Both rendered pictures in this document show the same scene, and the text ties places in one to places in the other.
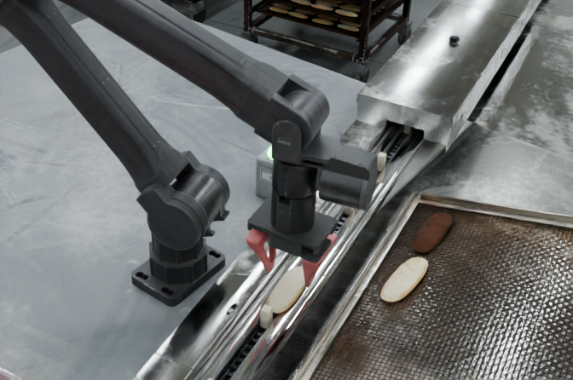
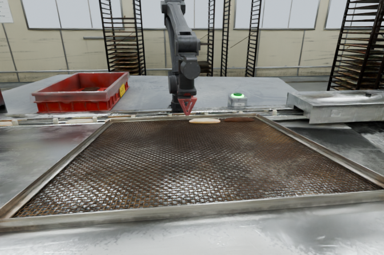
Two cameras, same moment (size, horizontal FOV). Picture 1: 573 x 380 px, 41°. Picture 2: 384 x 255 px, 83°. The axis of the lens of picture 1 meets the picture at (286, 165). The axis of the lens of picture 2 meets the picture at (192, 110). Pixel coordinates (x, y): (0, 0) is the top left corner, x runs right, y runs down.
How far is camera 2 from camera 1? 90 cm
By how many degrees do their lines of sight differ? 53
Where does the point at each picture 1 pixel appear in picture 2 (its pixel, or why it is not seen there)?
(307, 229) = (184, 88)
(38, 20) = (168, 24)
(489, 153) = (339, 136)
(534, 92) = not seen: outside the picture
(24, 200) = not seen: hidden behind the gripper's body
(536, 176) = (352, 151)
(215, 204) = not seen: hidden behind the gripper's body
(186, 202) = (172, 76)
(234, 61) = (179, 24)
